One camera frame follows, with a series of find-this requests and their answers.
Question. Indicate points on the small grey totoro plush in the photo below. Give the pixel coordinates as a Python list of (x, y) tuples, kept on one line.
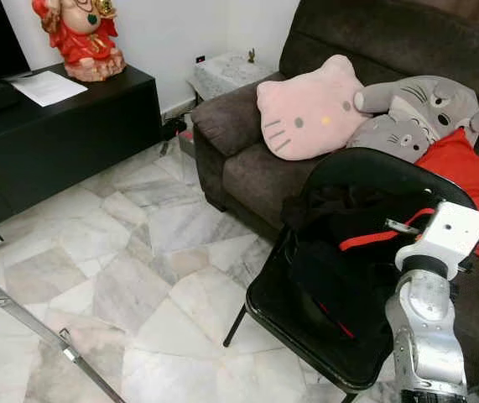
[(386, 138)]

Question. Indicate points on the black TV console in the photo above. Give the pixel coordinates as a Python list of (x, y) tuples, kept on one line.
[(54, 143)]

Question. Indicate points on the red laughing buddha statue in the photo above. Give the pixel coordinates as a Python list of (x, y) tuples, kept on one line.
[(80, 42)]

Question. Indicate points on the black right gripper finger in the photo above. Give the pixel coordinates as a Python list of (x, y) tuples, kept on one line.
[(407, 226)]

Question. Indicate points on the pink cat face pillow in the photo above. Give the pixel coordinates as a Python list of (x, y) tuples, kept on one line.
[(306, 113)]

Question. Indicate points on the black garment with red stripes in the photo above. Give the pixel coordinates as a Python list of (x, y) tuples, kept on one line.
[(340, 269)]

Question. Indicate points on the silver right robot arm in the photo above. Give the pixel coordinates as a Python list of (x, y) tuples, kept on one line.
[(428, 336)]

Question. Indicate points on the dark brown sofa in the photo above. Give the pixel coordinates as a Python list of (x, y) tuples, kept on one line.
[(247, 168)]

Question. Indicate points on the side table with lace cloth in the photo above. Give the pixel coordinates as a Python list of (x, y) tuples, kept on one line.
[(231, 71)]

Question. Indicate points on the large grey totoro plush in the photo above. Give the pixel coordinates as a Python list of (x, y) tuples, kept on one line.
[(440, 105)]

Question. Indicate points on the red cushion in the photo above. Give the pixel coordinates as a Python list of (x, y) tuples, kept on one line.
[(465, 168)]

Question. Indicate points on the white paper sheet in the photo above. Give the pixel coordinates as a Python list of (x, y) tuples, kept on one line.
[(50, 88)]

